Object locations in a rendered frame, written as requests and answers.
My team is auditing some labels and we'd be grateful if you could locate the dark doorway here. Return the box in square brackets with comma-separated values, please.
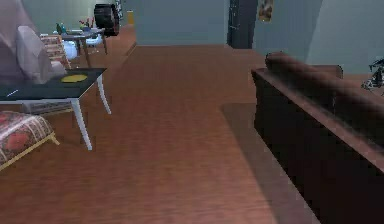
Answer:
[226, 0, 259, 50]

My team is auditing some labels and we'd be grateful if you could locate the yellow plate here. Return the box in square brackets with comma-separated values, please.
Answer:
[60, 74, 89, 84]

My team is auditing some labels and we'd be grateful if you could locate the brown sofa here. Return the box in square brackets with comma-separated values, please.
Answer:
[250, 51, 384, 224]

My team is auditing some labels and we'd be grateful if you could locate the white round chair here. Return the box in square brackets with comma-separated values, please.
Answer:
[62, 34, 104, 61]

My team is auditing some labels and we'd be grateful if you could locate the red flowers vase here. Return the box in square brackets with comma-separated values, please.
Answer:
[79, 16, 96, 32]

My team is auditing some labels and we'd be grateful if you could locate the black table with white legs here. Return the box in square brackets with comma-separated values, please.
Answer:
[0, 67, 113, 152]

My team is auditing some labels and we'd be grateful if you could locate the red patterned chair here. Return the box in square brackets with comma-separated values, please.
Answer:
[39, 34, 72, 70]

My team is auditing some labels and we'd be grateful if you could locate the green bottle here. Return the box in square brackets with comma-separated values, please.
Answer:
[55, 22, 68, 36]

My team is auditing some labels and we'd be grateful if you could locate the red patterned armchair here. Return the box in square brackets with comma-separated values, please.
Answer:
[0, 110, 61, 172]

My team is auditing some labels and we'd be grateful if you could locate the framed wall picture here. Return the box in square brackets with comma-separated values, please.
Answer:
[257, 0, 275, 23]

